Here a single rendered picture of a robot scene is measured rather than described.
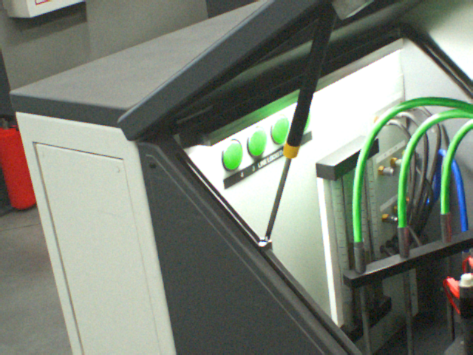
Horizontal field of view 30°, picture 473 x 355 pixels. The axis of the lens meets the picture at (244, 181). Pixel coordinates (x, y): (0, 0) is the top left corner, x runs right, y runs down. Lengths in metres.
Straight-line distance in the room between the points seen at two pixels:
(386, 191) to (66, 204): 0.64
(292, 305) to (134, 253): 0.30
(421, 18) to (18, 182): 3.58
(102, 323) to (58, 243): 0.15
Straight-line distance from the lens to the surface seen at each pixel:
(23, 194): 5.05
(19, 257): 4.57
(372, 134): 1.42
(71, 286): 1.54
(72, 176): 1.40
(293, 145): 1.09
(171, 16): 6.68
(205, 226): 1.21
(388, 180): 1.73
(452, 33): 1.71
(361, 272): 1.55
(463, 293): 1.45
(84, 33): 6.04
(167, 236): 1.28
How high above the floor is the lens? 1.84
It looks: 22 degrees down
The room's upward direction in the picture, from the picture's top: 8 degrees counter-clockwise
